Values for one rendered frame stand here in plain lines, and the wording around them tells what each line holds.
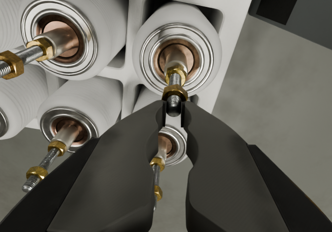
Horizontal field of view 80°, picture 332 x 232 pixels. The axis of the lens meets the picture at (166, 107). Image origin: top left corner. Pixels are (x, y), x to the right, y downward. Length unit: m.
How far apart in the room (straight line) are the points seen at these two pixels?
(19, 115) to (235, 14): 0.31
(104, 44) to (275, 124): 0.50
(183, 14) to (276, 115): 0.45
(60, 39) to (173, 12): 0.11
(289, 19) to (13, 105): 0.37
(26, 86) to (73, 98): 0.09
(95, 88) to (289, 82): 0.44
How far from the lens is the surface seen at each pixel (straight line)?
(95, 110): 0.27
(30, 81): 0.35
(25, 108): 0.33
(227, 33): 0.28
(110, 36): 0.22
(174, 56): 0.19
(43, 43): 0.20
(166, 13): 0.21
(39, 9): 0.24
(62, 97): 0.27
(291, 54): 0.53
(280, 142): 0.67
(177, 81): 0.15
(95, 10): 0.22
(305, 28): 0.29
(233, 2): 0.28
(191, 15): 0.21
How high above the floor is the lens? 0.45
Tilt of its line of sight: 58 degrees down
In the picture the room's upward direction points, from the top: 174 degrees counter-clockwise
